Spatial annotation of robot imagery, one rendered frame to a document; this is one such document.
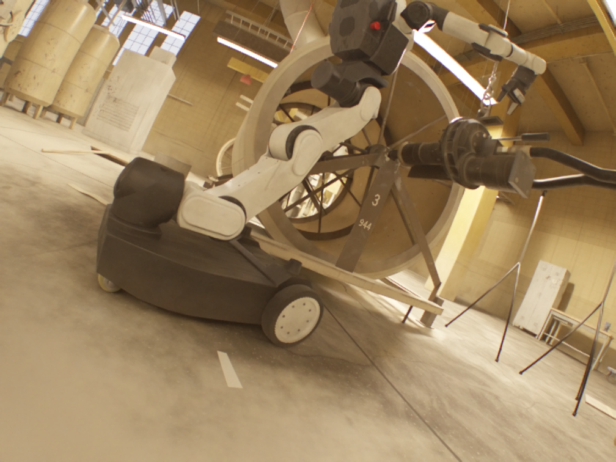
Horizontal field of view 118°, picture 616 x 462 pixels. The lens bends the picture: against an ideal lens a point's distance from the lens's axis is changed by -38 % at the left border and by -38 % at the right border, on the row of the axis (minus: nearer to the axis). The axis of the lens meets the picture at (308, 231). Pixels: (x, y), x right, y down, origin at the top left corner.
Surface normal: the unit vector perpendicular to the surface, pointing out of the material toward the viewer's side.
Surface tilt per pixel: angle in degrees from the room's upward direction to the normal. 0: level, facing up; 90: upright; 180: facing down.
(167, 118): 90
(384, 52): 101
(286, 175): 115
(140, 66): 90
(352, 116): 108
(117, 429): 0
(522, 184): 90
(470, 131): 90
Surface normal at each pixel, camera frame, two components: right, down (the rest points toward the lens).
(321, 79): -0.75, -0.13
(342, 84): 0.43, 0.65
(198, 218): 0.59, 0.32
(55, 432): 0.41, -0.91
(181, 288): 0.36, 0.22
